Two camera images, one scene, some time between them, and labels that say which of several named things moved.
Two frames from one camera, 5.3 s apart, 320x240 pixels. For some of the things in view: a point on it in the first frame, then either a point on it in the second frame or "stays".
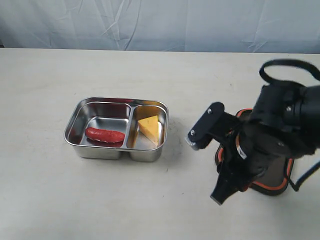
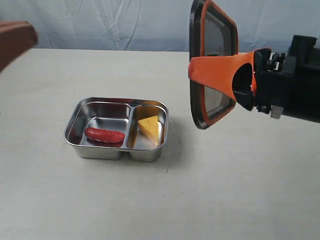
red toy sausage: (104, 135) stays
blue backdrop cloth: (238, 26) stays
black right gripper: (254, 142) to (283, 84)
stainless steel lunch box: (118, 128) stays
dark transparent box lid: (276, 178) to (211, 33)
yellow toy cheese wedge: (152, 128) stays
